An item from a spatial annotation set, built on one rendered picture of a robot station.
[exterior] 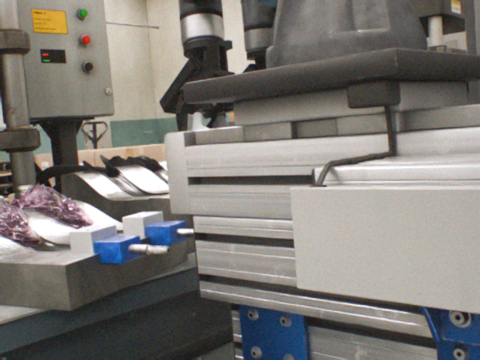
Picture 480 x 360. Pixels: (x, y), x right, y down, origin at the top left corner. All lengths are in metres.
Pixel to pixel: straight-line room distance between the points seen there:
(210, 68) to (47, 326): 0.49
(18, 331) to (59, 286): 0.07
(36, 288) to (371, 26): 0.48
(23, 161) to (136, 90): 8.50
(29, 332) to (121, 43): 9.37
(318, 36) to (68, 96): 1.40
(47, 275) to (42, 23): 1.21
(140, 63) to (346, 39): 9.75
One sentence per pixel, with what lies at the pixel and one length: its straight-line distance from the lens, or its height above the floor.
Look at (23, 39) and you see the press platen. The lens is 1.66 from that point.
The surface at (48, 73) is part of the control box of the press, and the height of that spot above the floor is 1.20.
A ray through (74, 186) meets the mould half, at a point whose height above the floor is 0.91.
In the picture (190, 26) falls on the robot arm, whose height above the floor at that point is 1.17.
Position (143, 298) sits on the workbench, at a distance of 0.85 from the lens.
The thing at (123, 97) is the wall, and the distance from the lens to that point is 9.90.
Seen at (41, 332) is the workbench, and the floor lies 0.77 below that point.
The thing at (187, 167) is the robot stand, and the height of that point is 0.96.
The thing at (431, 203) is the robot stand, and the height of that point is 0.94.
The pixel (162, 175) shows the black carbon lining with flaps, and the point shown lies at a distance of 1.29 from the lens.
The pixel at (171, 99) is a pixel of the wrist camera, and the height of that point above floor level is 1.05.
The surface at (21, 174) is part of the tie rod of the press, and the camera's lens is 1.65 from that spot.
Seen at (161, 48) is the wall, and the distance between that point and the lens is 10.28.
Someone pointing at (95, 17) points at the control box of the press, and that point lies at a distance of 1.97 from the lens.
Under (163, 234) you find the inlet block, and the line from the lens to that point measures 0.84.
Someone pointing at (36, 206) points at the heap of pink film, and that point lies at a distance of 0.98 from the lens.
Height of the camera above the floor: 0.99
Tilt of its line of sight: 5 degrees down
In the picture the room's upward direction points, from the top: 5 degrees counter-clockwise
